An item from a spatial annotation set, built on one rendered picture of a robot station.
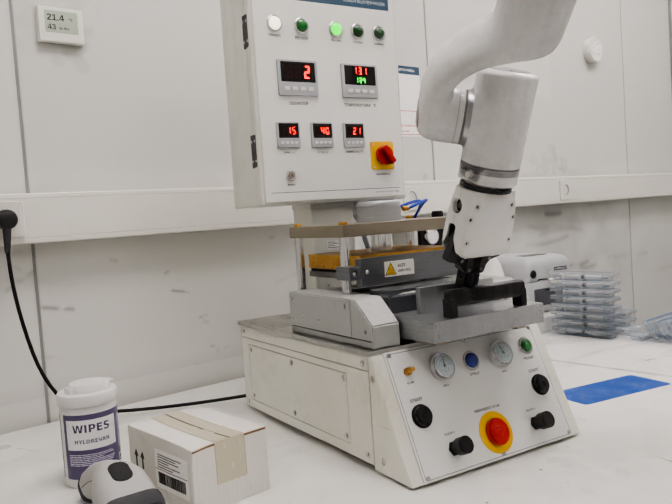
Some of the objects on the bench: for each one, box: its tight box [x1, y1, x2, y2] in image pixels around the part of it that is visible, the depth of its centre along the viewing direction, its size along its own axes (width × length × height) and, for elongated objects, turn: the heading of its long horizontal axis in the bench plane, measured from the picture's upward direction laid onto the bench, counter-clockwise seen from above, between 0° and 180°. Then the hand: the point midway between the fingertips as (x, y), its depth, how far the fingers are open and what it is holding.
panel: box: [383, 325, 573, 485], centre depth 103 cm, size 2×30×19 cm
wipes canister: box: [56, 377, 122, 488], centre depth 105 cm, size 9×9×15 cm
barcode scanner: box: [78, 460, 166, 504], centre depth 90 cm, size 20×8×8 cm
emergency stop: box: [485, 418, 510, 446], centre depth 102 cm, size 2×4×4 cm
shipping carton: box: [128, 406, 270, 504], centre depth 99 cm, size 19×13×9 cm
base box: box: [241, 324, 580, 489], centre depth 124 cm, size 54×38×17 cm
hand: (466, 282), depth 104 cm, fingers closed, pressing on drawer
